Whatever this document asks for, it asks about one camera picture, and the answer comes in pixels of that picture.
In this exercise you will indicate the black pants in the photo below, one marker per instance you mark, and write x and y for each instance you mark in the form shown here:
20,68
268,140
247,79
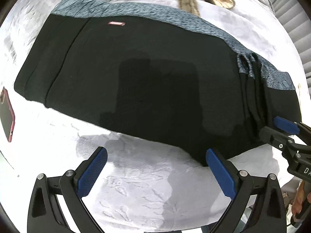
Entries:
145,77

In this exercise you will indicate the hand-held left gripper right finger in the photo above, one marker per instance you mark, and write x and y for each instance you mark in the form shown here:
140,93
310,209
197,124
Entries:
222,174

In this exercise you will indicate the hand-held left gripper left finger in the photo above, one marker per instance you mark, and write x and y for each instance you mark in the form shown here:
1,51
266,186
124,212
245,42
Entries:
93,172

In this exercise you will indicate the person's right hand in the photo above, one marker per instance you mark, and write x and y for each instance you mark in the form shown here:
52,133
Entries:
298,199

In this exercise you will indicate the grey ribbed headboard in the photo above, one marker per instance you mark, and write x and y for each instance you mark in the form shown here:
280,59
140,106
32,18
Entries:
291,17

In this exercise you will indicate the lavender bed blanket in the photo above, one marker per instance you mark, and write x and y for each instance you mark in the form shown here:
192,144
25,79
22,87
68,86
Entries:
145,187

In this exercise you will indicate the red phone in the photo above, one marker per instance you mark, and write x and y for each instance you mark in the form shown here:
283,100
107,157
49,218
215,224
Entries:
6,116

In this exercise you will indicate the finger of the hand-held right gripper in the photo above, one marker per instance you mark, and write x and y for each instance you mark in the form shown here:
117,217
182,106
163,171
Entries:
271,134
285,125

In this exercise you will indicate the blue leaf patterned cloth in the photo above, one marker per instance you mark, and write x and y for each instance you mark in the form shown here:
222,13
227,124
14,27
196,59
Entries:
170,17

